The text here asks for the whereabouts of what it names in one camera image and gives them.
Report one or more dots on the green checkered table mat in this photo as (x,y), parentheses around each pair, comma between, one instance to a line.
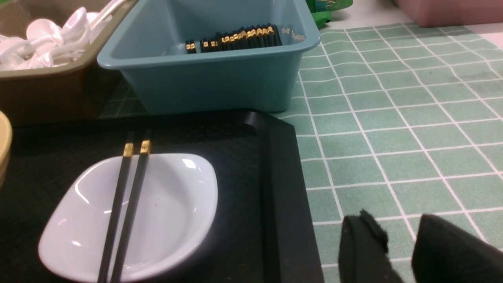
(400,121)

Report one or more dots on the pink plastic bin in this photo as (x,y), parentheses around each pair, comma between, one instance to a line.
(441,13)

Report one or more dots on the blue plastic bin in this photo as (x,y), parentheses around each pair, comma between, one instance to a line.
(148,49)

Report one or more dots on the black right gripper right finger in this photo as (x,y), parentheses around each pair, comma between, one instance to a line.
(445,253)

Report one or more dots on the yellow noodle bowl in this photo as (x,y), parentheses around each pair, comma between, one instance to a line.
(6,136)

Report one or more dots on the black chopstick gold band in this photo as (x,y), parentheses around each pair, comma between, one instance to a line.
(137,184)
(116,208)

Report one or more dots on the pile of white spoons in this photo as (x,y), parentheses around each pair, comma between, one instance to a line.
(48,45)

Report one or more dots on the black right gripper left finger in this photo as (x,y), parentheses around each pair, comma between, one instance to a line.
(363,251)

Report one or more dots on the green cloth backdrop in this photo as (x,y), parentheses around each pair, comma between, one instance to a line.
(321,10)

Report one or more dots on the brown plastic bin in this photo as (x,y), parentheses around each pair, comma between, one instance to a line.
(76,92)

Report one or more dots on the bundle of black chopsticks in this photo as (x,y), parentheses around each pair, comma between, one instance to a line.
(244,38)

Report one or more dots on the black plastic serving tray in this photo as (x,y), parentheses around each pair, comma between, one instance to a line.
(262,231)

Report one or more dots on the white square sauce dish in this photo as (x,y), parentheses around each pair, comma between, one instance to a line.
(176,209)

